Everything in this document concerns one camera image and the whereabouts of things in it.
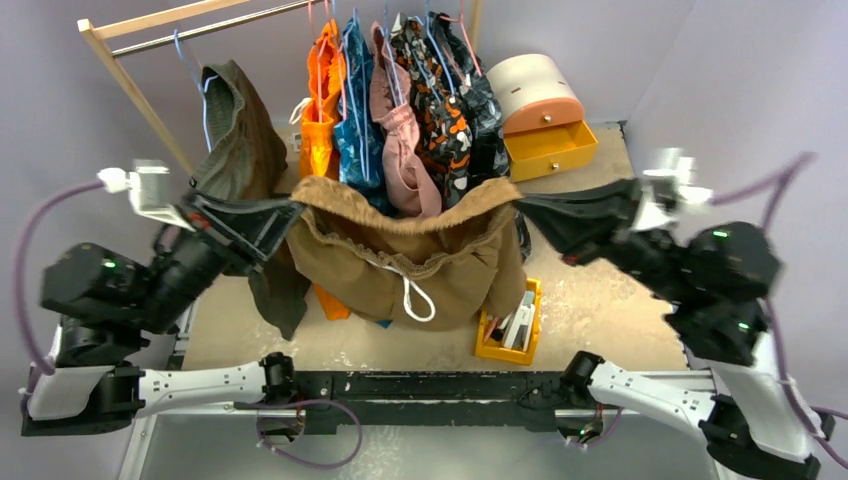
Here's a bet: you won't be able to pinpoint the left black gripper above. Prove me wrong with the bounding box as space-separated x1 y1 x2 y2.
132 187 308 334

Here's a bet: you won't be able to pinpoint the tan brown shorts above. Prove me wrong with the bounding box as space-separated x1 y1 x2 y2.
286 176 526 331

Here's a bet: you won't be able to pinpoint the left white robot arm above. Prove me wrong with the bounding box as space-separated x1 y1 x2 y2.
21 191 304 437

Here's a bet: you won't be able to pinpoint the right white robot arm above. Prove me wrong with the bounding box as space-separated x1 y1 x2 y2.
515 178 834 479

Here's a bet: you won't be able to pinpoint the olive green shorts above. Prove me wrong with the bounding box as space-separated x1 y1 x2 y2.
191 60 311 341

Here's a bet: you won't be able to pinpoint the dark grey patterned shorts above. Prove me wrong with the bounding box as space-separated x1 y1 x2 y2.
428 12 511 188

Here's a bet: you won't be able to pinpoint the blue patterned shorts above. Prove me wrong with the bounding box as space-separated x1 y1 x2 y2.
332 18 396 330

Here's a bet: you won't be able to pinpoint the orange black patterned shorts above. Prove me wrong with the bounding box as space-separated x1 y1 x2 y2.
390 14 472 210

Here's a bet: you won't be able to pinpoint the pink shorts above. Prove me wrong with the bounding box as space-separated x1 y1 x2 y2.
369 23 442 217

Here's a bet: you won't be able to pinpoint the light blue hanger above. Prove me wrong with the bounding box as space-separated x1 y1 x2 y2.
172 28 213 152

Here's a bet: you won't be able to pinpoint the cream orange drawer box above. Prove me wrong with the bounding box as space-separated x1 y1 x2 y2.
487 53 598 182

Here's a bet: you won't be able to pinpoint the yellow bin with items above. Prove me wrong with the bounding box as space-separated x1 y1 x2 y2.
474 278 542 366

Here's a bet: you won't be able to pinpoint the wooden clothes rack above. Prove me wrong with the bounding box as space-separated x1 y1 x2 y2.
76 0 485 180

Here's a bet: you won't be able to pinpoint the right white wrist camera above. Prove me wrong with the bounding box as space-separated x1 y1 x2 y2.
630 147 714 231

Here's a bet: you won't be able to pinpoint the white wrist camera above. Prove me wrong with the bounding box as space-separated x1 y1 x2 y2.
97 159 193 231
630 147 714 231

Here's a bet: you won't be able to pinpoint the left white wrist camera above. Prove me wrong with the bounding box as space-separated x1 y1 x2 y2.
97 159 193 231

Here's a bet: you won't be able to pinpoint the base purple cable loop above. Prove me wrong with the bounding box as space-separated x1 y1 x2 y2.
255 398 364 472

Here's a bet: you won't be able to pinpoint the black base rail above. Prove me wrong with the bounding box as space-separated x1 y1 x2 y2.
231 369 624 439

